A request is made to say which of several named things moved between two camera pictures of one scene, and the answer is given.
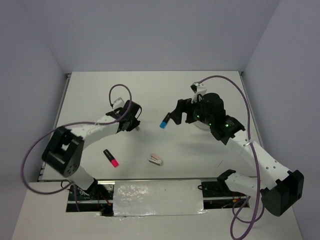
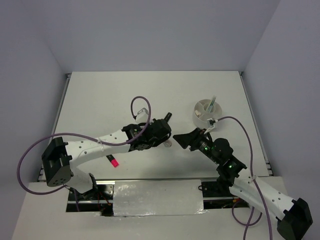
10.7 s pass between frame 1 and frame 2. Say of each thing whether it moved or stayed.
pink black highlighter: stayed
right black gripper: moved
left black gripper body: moved
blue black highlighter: stayed
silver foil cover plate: stayed
